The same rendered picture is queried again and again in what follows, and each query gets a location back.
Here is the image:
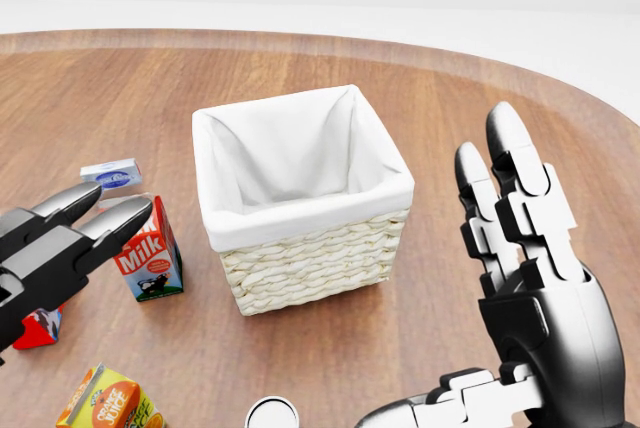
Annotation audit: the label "red milk carton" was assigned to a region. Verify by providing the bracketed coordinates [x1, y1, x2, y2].
[98, 191, 185, 304]

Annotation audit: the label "small blue-white box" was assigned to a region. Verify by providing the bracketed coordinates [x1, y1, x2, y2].
[79, 157, 143, 192]

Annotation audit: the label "white-lined wicker basket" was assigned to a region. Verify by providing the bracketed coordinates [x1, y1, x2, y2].
[191, 83, 416, 318]

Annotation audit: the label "red carton with cow print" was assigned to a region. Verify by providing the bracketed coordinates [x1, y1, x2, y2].
[11, 303, 66, 351]

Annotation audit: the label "white round can top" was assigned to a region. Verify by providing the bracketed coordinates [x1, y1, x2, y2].
[245, 395, 300, 428]

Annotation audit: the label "orange juice carton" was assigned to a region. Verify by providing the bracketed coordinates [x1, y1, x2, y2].
[55, 362, 167, 428]

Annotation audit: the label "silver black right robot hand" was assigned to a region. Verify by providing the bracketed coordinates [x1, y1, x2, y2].
[353, 100, 627, 428]

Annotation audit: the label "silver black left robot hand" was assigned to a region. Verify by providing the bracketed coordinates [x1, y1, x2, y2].
[0, 181, 154, 367]

